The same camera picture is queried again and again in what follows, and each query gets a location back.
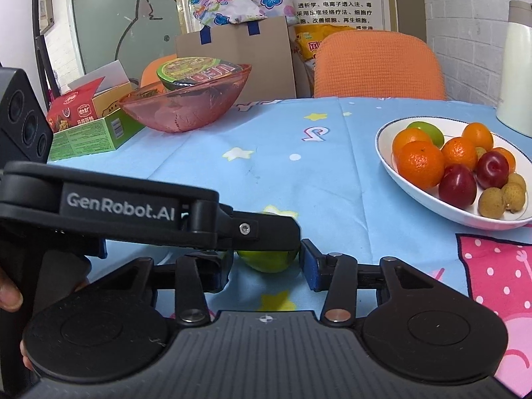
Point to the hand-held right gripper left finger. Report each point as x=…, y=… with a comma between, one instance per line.
x=220, y=276

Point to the yellow snack bag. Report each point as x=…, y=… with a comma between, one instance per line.
x=305, y=50

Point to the person's left hand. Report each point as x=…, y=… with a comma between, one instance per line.
x=10, y=295

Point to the red snack box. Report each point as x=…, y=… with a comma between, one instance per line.
x=72, y=108

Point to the red plum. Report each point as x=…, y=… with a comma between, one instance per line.
x=457, y=186
x=492, y=169

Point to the white paper envelope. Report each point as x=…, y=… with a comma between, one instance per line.
x=104, y=72

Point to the brown longan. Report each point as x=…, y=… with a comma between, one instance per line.
x=481, y=152
x=491, y=202
x=514, y=197
x=518, y=179

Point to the orange chair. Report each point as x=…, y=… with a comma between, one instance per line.
x=151, y=70
x=374, y=66

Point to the blue printed tablecloth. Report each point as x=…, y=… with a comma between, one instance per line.
x=291, y=174

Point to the green jujube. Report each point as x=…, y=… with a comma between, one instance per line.
x=266, y=262
x=428, y=129

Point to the green cardboard box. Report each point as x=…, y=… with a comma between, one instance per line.
x=87, y=137

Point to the bumpy tangerine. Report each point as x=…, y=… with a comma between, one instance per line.
x=508, y=157
x=459, y=153
x=422, y=164

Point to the frosted glass partition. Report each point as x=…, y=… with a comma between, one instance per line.
x=108, y=8

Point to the wall poster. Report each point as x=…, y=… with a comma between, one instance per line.
x=332, y=4

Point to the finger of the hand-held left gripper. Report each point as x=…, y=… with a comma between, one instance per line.
x=257, y=232

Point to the instant noodle cup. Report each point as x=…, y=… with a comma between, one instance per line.
x=183, y=68

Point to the white thermos jug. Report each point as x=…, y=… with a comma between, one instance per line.
x=515, y=70

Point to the white plate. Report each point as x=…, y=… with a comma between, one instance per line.
x=419, y=201

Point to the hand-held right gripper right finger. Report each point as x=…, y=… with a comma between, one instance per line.
x=311, y=266

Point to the pink plastic bowl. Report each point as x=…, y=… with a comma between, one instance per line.
x=183, y=110

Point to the smooth orange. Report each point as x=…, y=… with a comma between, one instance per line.
x=478, y=135
x=405, y=139

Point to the brown cardboard box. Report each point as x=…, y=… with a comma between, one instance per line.
x=266, y=50

